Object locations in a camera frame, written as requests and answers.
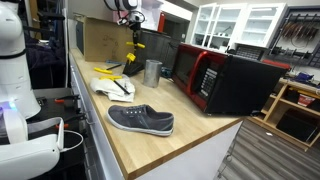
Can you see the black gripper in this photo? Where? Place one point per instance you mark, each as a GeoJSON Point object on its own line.
{"type": "Point", "coordinates": [135, 19]}

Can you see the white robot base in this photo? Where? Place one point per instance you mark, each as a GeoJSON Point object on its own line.
{"type": "Point", "coordinates": [32, 151]}

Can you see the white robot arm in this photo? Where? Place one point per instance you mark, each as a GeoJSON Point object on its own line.
{"type": "Point", "coordinates": [128, 11]}

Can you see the black wedge tool stand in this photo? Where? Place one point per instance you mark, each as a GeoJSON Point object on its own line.
{"type": "Point", "coordinates": [132, 68]}

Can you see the black foam panel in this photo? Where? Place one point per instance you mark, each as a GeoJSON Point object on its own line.
{"type": "Point", "coordinates": [157, 46]}

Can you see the large cardboard box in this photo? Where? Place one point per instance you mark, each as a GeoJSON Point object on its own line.
{"type": "Point", "coordinates": [100, 40]}

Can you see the grey metal cylinder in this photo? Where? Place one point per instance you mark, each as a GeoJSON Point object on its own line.
{"type": "Point", "coordinates": [152, 73]}

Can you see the grey white cloth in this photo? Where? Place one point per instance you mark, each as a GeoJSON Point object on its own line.
{"type": "Point", "coordinates": [118, 90]}

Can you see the white glass-door cabinet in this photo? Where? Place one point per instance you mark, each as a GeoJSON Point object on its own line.
{"type": "Point", "coordinates": [222, 26]}

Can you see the grey sneaker shoe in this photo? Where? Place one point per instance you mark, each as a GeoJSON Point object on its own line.
{"type": "Point", "coordinates": [141, 118]}

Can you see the red black microwave oven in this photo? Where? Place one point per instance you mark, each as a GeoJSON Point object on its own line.
{"type": "Point", "coordinates": [220, 83]}

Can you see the wooden shelf unit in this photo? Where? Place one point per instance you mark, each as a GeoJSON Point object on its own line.
{"type": "Point", "coordinates": [292, 112]}

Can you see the yellow T-handle key in stand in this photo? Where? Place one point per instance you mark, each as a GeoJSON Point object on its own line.
{"type": "Point", "coordinates": [130, 57]}

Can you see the long yellow T-handle hex key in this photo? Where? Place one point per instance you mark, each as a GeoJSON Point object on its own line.
{"type": "Point", "coordinates": [108, 70]}

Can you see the yellow T-handle key on cloth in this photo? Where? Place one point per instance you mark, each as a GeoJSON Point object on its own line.
{"type": "Point", "coordinates": [114, 78]}

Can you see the orange-handled clamp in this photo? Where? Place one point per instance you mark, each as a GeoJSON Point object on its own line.
{"type": "Point", "coordinates": [69, 98]}

